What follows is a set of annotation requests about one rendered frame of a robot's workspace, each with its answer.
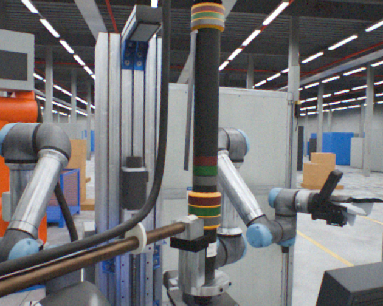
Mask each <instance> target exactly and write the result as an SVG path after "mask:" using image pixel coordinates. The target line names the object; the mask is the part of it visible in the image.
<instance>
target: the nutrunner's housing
mask: <svg viewBox="0 0 383 306"><path fill-rule="evenodd" d="M200 3H216V4H218V5H222V3H223V0H194V4H195V5H196V4H200ZM204 235H205V236H209V247H207V248H205V274H204V281H211V280H213V279H214V278H215V267H216V258H217V228H213V229H204ZM193 302H194V303H196V304H197V305H198V306H208V305H209V304H211V303H212V296H193Z"/></svg>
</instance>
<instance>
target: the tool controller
mask: <svg viewBox="0 0 383 306"><path fill-rule="evenodd" d="M316 306H383V261H381V262H373V263H365V264H360V265H352V266H348V267H343V268H335V269H330V270H325V271H324V274H323V279H322V283H321V286H320V288H319V293H318V297H317V301H316Z"/></svg>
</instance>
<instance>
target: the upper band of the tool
mask: <svg viewBox="0 0 383 306"><path fill-rule="evenodd" d="M207 5H209V6H216V7H220V8H222V9H223V10H225V8H224V7H223V6H221V5H218V4H216V3H200V4H196V5H195V6H193V7H192V8H191V10H192V9H194V8H195V7H200V6H207ZM201 12H214V11H201ZM201 12H196V13H201ZM216 13H220V12H216ZM194 14H195V13H194ZM194 14H193V15H194ZM220 14H222V13H220ZM222 15H223V14H222ZM223 16H224V15H223ZM198 19H218V18H198ZM195 20H197V19H194V20H193V21H195ZM218 20H220V21H222V22H224V21H223V20H221V19H218ZM193 21H192V22H193ZM200 28H214V29H219V30H220V31H221V32H222V31H224V28H223V27H221V26H219V25H213V24H202V25H196V26H194V27H192V28H191V30H192V31H194V30H196V29H200Z"/></svg>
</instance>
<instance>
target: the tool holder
mask: <svg viewBox="0 0 383 306"><path fill-rule="evenodd" d="M184 217H187V216H184ZM182 218H183V217H179V218H177V219H172V220H171V224H172V223H174V222H178V221H182V222H183V223H184V225H185V231H184V232H183V233H180V234H177V235H175V236H171V237H170V247H172V248H178V250H179V260H178V277H177V286H178V289H180V290H181V291H183V292H185V293H188V294H192V295H193V296H216V295H217V294H221V293H223V292H225V291H227V290H228V288H229V286H231V282H229V277H228V275H227V274H226V273H224V272H222V271H219V270H215V278H214V279H213V280H210V281H204V274H205V248H207V247H209V236H205V235H204V219H201V218H197V219H193V220H184V219H182Z"/></svg>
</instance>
